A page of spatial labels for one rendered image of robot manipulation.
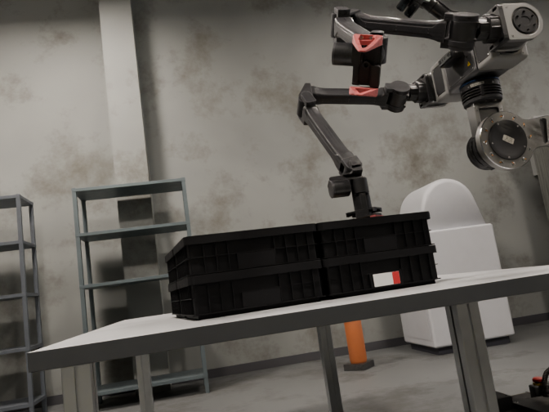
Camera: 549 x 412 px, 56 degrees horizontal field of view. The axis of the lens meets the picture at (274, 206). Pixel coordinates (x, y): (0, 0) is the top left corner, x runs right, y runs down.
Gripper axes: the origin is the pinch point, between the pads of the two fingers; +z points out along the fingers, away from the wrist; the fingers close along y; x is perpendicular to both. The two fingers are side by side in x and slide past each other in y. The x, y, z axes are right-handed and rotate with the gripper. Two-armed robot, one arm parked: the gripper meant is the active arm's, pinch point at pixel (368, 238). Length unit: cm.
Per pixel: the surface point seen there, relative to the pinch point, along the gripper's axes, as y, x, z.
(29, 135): -379, 112, -169
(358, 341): -132, 235, 62
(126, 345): -21, -82, 19
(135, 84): -284, 164, -200
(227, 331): -6, -67, 19
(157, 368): -291, 161, 63
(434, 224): -71, 297, -25
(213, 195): -262, 230, -90
